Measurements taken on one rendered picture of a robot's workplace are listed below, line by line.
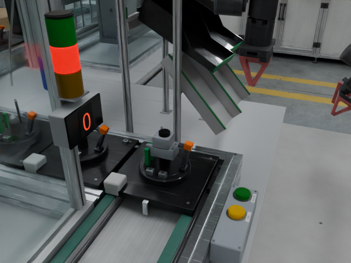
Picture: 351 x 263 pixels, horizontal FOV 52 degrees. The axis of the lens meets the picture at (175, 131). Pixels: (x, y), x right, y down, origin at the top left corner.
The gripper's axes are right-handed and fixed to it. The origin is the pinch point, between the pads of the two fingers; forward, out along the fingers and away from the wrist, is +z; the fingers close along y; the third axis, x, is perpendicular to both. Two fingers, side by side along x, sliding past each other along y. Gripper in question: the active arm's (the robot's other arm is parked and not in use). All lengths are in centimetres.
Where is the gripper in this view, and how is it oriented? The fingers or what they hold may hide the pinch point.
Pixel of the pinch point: (252, 82)
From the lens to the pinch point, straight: 84.5
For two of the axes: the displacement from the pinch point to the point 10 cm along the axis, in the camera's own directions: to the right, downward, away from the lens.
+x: 9.3, 2.0, -2.9
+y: -3.6, 4.6, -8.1
